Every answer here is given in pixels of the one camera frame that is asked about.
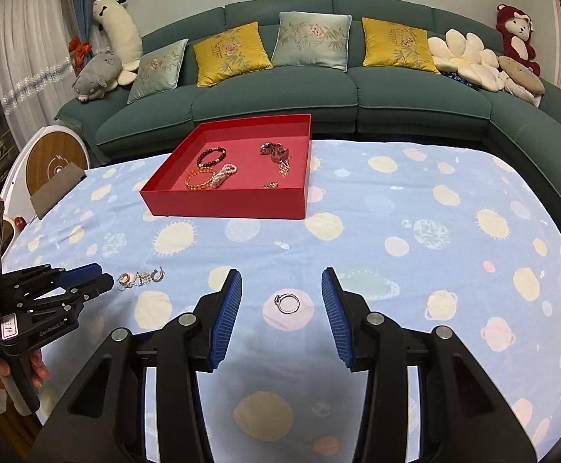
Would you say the grey-green floral pillow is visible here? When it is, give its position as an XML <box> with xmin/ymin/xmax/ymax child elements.
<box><xmin>127</xmin><ymin>39</ymin><xmax>189</xmax><ymax>104</ymax></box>

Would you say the white flower cushion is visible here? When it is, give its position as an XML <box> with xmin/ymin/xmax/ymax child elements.
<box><xmin>427</xmin><ymin>29</ymin><xmax>507</xmax><ymax>92</ymax></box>

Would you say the white round stool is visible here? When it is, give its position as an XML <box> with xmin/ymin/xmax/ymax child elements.
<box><xmin>2</xmin><ymin>125</ymin><xmax>88</xmax><ymax>225</ymax></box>

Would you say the red cardboard box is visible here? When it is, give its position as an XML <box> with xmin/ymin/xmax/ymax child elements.
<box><xmin>140</xmin><ymin>113</ymin><xmax>313</xmax><ymax>220</ymax></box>

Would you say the blue patterned cushion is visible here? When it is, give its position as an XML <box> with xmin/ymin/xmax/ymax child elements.
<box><xmin>441</xmin><ymin>71</ymin><xmax>478</xmax><ymax>88</ymax></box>

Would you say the brown notebook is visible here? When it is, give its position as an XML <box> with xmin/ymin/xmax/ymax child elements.
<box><xmin>30</xmin><ymin>164</ymin><xmax>86</xmax><ymax>220</ymax></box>

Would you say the pale blue floral pillow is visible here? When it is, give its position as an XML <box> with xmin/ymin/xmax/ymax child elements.
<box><xmin>271</xmin><ymin>11</ymin><xmax>352</xmax><ymax>73</ymax></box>

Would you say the round beige cushion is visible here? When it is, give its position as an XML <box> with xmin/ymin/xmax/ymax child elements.
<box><xmin>497</xmin><ymin>55</ymin><xmax>546</xmax><ymax>95</ymax></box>

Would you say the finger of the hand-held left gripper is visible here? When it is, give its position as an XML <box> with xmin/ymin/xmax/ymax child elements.
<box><xmin>3</xmin><ymin>263</ymin><xmax>103</xmax><ymax>295</ymax></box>
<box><xmin>13</xmin><ymin>274</ymin><xmax>115</xmax><ymax>331</ymax></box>

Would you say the white sheer curtain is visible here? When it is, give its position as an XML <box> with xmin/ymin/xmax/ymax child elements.
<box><xmin>0</xmin><ymin>0</ymin><xmax>93</xmax><ymax>150</ymax></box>

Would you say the pearl bracelet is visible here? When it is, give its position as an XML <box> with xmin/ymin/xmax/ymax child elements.
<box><xmin>210</xmin><ymin>163</ymin><xmax>239</xmax><ymax>189</ymax></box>

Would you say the blue planet print tablecloth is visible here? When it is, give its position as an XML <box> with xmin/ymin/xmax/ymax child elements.
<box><xmin>1</xmin><ymin>140</ymin><xmax>561</xmax><ymax>463</ymax></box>

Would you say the yellow floral pillow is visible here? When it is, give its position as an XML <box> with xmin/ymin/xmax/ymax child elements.
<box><xmin>192</xmin><ymin>22</ymin><xmax>274</xmax><ymax>88</ymax></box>

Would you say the silver ring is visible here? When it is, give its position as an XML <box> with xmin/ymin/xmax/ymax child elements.
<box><xmin>273</xmin><ymin>292</ymin><xmax>301</xmax><ymax>314</ymax></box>

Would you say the red bow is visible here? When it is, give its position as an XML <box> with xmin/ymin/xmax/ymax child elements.
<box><xmin>68</xmin><ymin>39</ymin><xmax>91</xmax><ymax>66</ymax></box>

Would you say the white cow plush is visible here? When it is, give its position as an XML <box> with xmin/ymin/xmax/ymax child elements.
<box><xmin>92</xmin><ymin>0</ymin><xmax>143</xmax><ymax>85</ymax></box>

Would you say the green sofa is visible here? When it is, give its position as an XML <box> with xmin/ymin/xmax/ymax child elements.
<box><xmin>54</xmin><ymin>0</ymin><xmax>561</xmax><ymax>237</ymax></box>

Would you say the yellow embroidered pillow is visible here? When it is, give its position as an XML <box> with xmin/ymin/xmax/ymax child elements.
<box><xmin>361</xmin><ymin>17</ymin><xmax>440</xmax><ymax>74</ymax></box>

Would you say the grey pig plush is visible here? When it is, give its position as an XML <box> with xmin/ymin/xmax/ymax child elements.
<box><xmin>73</xmin><ymin>49</ymin><xmax>122</xmax><ymax>104</ymax></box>

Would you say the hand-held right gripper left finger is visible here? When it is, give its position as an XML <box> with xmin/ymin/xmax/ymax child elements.
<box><xmin>27</xmin><ymin>269</ymin><xmax>243</xmax><ymax>463</ymax></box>

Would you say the dark bead bracelet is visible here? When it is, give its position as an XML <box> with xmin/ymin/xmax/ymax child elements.
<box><xmin>196</xmin><ymin>146</ymin><xmax>227</xmax><ymax>169</ymax></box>

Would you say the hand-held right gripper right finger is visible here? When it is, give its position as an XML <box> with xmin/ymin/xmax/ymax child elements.
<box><xmin>321</xmin><ymin>267</ymin><xmax>539</xmax><ymax>463</ymax></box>

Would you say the red monkey plush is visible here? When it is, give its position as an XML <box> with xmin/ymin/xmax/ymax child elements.
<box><xmin>496</xmin><ymin>4</ymin><xmax>541</xmax><ymax>75</ymax></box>

